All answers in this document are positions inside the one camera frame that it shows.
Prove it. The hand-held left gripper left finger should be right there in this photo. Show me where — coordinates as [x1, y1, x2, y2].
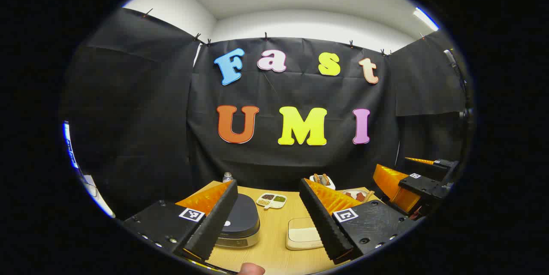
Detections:
[122, 179, 239, 263]

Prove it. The cream rice box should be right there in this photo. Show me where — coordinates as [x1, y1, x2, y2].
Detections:
[285, 217, 325, 251]

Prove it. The small ceiling light panel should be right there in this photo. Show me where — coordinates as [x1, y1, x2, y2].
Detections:
[413, 7, 439, 32]

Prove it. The metal stand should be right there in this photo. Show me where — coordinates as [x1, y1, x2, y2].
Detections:
[443, 49, 472, 121]

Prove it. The white side desk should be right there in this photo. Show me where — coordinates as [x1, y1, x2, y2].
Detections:
[81, 174, 115, 218]

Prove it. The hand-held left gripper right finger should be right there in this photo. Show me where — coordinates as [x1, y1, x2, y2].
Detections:
[299, 178, 420, 265]

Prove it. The white divided bean dish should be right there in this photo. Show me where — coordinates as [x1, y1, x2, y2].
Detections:
[256, 193, 287, 210]

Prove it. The white toaster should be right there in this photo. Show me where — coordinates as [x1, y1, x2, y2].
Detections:
[309, 175, 336, 190]

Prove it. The black backdrop cloth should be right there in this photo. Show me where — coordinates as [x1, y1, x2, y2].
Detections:
[60, 8, 472, 220]

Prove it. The small white plate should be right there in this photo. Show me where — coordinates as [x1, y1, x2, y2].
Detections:
[341, 188, 369, 202]

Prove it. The computer monitor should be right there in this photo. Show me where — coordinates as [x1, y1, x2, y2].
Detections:
[63, 121, 80, 169]

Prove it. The dark grey rice cooker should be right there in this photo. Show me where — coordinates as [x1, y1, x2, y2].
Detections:
[213, 193, 261, 249]

